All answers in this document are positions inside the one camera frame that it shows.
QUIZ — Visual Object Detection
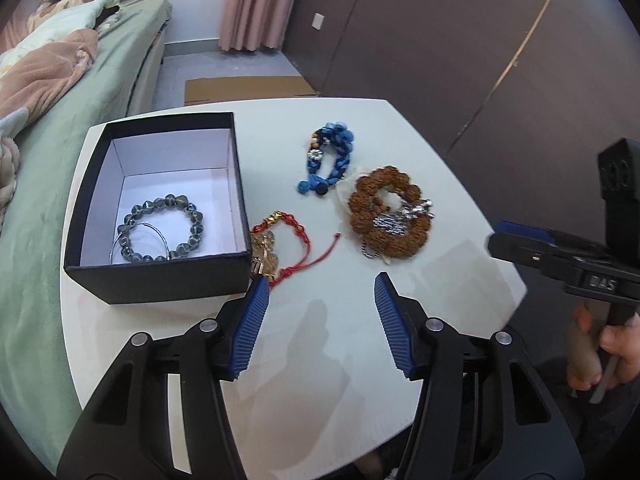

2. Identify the brown rudraksha bead bracelet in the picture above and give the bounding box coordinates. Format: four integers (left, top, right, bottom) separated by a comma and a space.
347, 164, 436, 261

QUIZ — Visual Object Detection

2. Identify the black square jewelry box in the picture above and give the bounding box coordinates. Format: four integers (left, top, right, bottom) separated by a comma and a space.
64, 112, 252, 304

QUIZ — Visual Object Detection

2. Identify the person's right hand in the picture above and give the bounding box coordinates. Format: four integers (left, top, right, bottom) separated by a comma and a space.
566, 313, 640, 391

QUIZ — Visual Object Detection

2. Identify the thin silver bangle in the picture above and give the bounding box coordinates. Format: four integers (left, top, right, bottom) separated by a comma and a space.
108, 222, 170, 263

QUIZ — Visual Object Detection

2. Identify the green bed sheet mattress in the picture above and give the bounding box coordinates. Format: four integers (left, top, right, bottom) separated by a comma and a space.
1, 0, 171, 471

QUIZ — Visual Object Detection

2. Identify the flattened cardboard sheet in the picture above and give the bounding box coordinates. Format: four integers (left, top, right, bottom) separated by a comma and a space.
184, 76, 317, 106

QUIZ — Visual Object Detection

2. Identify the pink fleece blanket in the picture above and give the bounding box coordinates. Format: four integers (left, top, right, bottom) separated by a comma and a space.
0, 27, 100, 221

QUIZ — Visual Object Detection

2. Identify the pink curtain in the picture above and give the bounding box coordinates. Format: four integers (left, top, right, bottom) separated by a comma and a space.
218, 0, 294, 52

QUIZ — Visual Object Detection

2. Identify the light green pillow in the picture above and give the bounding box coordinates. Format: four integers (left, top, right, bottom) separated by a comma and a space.
1, 0, 118, 74

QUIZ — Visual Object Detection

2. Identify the red string bracelet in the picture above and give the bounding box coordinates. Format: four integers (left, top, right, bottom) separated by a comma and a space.
249, 212, 343, 290

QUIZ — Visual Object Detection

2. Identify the grey-green bead bracelet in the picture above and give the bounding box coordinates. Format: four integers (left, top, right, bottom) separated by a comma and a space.
117, 192, 205, 265

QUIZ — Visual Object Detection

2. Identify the blue bead bracelet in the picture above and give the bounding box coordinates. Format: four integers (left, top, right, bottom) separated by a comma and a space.
297, 120, 355, 198

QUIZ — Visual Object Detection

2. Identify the white wall switch plate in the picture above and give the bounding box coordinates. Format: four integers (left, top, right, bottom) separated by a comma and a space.
311, 13, 324, 30

